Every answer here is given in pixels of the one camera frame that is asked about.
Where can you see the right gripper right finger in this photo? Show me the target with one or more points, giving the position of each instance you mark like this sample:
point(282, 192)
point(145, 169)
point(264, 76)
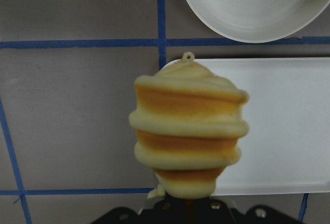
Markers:
point(211, 210)

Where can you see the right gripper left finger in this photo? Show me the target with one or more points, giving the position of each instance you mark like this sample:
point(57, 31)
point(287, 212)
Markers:
point(158, 210)

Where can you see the white rectangular tray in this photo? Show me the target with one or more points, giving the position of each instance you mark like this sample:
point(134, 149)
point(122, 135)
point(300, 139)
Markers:
point(287, 148)

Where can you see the cream round plate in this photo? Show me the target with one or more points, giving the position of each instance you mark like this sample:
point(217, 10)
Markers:
point(257, 21)

